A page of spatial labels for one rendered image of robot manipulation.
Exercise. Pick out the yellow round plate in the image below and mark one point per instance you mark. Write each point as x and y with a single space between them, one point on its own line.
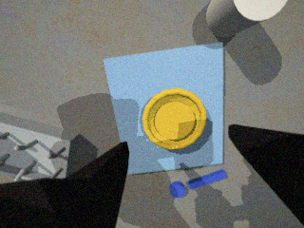
174 119

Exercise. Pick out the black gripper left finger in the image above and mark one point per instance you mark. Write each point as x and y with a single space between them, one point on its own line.
87 198

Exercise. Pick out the light blue flat mat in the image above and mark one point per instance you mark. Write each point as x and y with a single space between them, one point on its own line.
134 79

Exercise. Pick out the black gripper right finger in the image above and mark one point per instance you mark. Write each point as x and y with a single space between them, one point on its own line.
278 158

